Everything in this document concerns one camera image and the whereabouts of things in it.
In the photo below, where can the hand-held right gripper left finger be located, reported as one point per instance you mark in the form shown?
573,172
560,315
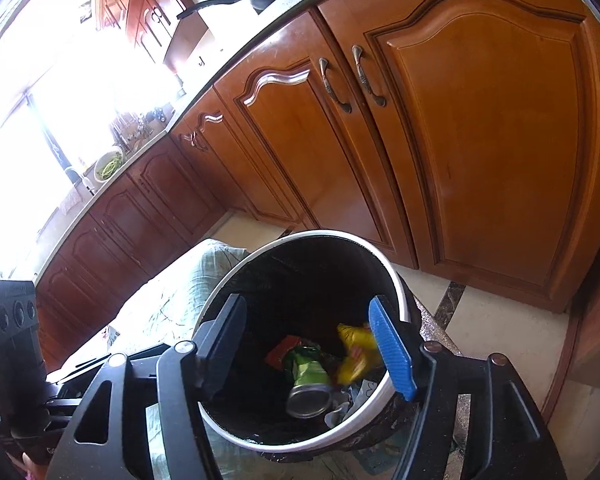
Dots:
220,355

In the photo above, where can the yellow wrapper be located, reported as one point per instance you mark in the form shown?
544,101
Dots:
355,360

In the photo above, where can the sink faucet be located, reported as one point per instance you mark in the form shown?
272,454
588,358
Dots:
89,184

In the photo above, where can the person's left hand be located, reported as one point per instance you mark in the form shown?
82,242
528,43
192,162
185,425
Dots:
28,464

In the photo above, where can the silver blue wrapper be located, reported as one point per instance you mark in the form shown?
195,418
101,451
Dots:
345,402

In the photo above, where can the bowl of green beans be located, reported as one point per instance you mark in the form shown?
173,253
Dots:
110,164

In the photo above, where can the red wrapper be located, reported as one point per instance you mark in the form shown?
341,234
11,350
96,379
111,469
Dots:
279,356

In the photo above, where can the wooden wall cabinets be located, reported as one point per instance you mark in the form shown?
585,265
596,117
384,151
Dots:
145,5

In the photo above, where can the knife block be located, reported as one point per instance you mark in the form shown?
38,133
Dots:
126,127

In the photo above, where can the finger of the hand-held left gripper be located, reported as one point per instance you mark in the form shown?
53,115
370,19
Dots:
65,391

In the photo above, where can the green floral tablecloth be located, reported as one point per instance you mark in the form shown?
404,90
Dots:
180,285

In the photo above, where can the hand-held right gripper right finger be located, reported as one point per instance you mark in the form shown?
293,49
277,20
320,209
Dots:
392,355

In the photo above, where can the crushed green can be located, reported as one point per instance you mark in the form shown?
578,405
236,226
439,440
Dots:
307,375

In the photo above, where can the black bin with white rim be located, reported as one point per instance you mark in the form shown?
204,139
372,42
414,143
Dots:
290,280

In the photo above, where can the speckled white countertop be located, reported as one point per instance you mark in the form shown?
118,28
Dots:
287,7

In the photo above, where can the wooden base cabinets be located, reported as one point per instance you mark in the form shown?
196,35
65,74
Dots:
470,135

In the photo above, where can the kitchen window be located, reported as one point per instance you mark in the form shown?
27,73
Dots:
55,85

